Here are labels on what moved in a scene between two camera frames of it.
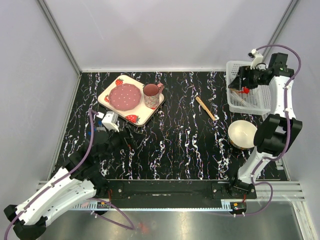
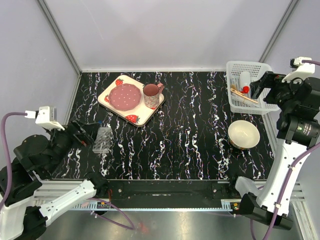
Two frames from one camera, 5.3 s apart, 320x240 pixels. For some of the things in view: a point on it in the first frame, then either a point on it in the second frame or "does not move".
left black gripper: (133, 140) → (87, 137)
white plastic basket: (259, 98) does not move
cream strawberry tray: (139, 115) does not move
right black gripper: (244, 72) → (268, 80)
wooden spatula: (204, 107) → (243, 95)
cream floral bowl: (241, 134) does not move
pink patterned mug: (151, 94) does not move
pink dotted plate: (124, 96) does not move
